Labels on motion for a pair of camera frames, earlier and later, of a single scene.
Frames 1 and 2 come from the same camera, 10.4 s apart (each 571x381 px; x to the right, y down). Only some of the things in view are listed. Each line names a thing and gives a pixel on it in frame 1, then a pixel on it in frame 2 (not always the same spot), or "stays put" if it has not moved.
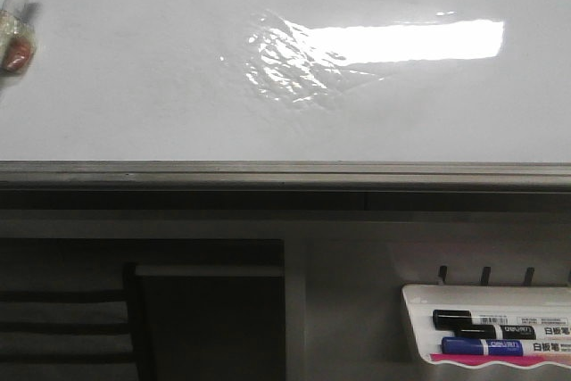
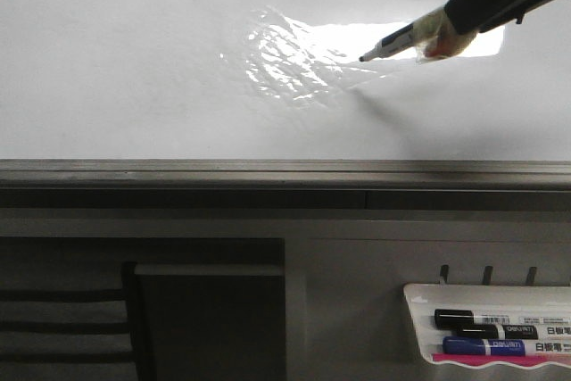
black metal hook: x=442 y=271 stays put
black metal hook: x=485 y=276 stays put
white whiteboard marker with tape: x=18 y=31 → x=432 y=36
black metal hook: x=528 y=276 stays put
